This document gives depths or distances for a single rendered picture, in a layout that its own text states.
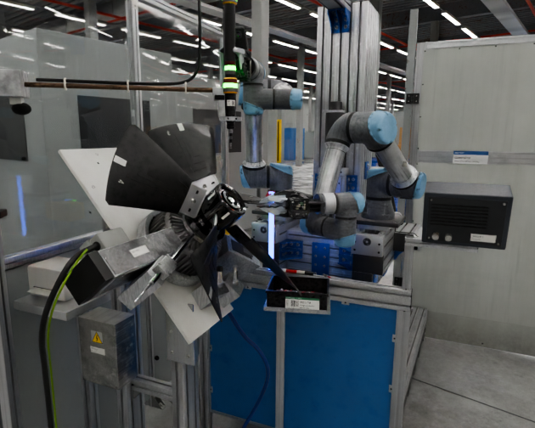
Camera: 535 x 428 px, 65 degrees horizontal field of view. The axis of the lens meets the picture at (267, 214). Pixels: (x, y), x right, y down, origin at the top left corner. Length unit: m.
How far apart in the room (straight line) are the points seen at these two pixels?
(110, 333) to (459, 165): 2.32
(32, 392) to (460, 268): 2.51
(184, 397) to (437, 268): 2.09
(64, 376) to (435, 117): 2.50
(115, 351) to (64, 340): 0.50
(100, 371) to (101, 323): 0.17
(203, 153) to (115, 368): 0.73
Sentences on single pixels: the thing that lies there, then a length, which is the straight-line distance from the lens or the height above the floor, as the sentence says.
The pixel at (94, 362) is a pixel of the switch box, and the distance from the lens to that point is 1.52.
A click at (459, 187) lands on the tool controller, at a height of 1.24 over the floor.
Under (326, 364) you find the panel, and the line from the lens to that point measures 1.84.
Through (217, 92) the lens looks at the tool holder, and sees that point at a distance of 1.33.
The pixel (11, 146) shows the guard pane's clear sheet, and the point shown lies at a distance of 1.67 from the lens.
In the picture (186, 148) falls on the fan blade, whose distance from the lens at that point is 1.40.
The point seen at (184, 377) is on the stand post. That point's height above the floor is 0.65.
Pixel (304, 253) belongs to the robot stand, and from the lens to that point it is 2.11.
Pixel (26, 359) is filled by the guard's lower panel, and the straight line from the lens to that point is 1.82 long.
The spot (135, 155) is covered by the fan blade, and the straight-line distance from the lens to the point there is 1.14.
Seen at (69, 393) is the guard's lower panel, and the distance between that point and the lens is 2.02.
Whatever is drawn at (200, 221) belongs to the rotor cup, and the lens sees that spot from 1.26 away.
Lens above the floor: 1.41
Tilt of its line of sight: 11 degrees down
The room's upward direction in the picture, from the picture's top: straight up
